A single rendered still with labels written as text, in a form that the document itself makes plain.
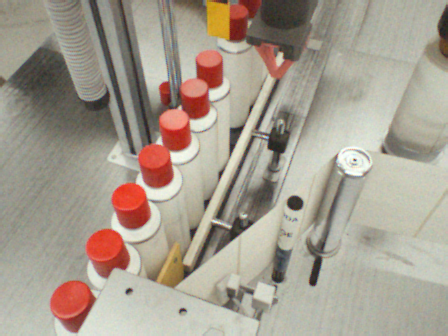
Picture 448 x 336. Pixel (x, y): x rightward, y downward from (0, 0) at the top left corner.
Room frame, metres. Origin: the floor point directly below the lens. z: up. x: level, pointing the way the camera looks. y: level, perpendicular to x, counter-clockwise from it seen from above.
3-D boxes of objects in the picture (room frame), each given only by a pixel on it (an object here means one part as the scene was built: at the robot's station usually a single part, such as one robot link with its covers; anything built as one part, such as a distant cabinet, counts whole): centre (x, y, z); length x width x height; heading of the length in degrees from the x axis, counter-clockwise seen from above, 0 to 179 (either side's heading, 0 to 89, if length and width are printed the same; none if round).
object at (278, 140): (0.45, -0.09, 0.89); 0.03 x 0.03 x 0.12; 68
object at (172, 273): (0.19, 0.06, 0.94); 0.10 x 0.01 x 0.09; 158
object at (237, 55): (0.52, -0.03, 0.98); 0.05 x 0.05 x 0.20
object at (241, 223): (0.30, -0.02, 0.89); 0.06 x 0.03 x 0.12; 68
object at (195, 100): (0.38, 0.03, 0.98); 0.05 x 0.05 x 0.20
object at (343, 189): (0.28, -0.14, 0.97); 0.05 x 0.05 x 0.19
